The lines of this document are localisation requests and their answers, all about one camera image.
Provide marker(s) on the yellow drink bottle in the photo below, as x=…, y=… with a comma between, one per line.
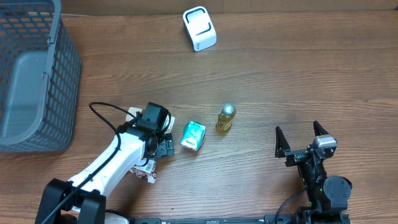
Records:
x=225, y=118

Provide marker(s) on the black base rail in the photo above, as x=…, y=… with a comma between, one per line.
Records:
x=211, y=221

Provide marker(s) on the green lidded cup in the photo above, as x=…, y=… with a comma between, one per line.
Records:
x=186, y=128

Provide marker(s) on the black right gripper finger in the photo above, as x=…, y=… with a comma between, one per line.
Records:
x=281, y=146
x=318, y=129

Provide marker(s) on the dark grey plastic basket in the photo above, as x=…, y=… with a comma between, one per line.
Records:
x=40, y=77

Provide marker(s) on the beige brown snack bag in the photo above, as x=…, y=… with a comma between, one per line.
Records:
x=146, y=169

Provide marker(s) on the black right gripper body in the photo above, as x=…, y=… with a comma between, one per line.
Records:
x=308, y=168

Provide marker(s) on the teal tissue pack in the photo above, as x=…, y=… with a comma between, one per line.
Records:
x=195, y=137

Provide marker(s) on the white barcode scanner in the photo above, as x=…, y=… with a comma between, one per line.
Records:
x=199, y=28

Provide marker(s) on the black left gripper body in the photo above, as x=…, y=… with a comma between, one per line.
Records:
x=165, y=147

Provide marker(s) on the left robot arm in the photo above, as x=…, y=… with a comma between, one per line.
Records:
x=82, y=199

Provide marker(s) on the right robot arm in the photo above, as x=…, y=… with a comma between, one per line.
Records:
x=327, y=195

